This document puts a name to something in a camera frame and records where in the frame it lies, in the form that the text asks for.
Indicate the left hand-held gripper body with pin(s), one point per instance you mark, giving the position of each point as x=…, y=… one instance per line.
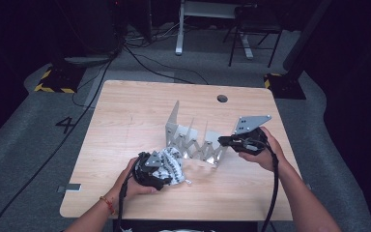
x=145, y=175

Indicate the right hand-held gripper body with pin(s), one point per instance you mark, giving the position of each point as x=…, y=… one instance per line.
x=251, y=124

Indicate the white black patterned sock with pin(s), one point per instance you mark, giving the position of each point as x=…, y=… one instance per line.
x=174, y=167

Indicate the grey metal expandable rack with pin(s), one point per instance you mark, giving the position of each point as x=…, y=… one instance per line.
x=180, y=135

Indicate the person's left hand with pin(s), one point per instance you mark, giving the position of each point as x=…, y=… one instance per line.
x=125, y=187

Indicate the person's right hand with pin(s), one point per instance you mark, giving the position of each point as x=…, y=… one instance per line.
x=272, y=158

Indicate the round dark table grommet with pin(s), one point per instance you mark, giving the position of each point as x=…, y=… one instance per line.
x=222, y=98

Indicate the black yellow striped stand base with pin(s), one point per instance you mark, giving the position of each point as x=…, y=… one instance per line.
x=286, y=87
x=61, y=79

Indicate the dark slanted pole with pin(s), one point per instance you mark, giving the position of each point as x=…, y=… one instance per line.
x=306, y=35

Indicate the black chair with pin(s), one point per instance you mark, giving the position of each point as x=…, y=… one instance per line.
x=254, y=19

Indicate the dark cabinet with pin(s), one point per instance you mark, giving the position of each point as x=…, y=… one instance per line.
x=96, y=25

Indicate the white desk frame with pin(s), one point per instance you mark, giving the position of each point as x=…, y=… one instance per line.
x=180, y=32

